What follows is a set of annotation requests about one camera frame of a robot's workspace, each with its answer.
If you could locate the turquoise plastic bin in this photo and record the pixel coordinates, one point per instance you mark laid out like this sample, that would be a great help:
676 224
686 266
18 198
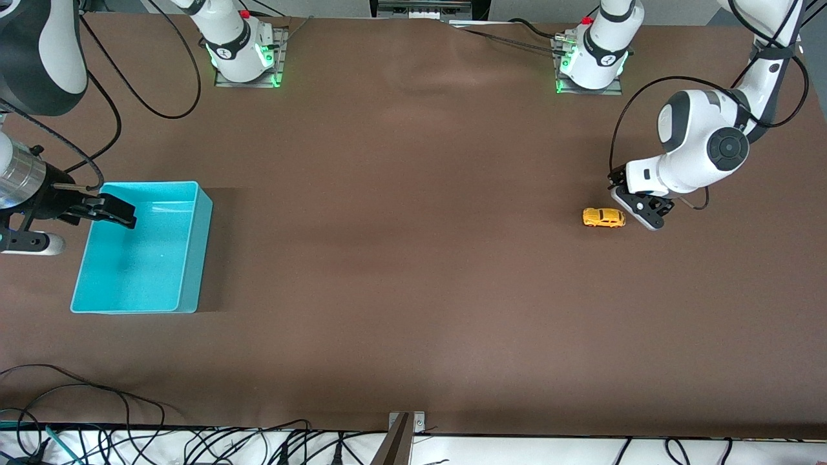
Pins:
142 271

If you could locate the white power strip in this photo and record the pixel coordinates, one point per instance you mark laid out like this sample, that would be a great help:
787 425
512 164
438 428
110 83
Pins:
423 10

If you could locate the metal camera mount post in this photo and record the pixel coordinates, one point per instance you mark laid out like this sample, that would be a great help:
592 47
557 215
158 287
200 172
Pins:
400 445

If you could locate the yellow beetle toy car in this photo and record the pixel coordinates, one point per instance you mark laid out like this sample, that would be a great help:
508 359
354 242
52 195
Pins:
604 218

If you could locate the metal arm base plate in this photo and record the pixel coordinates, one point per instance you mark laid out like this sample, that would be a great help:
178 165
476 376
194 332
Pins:
282 71
607 92

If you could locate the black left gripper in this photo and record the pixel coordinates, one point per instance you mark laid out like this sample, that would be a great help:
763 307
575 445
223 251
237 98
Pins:
617 177

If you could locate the brown table cover sheet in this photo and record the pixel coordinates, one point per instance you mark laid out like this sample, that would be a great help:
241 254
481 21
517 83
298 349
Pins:
413 258

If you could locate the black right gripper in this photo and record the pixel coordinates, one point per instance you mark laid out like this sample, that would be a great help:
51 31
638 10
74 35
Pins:
57 200

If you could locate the white lower ledge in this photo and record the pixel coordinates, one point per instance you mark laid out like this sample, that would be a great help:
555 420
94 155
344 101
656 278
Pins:
517 452

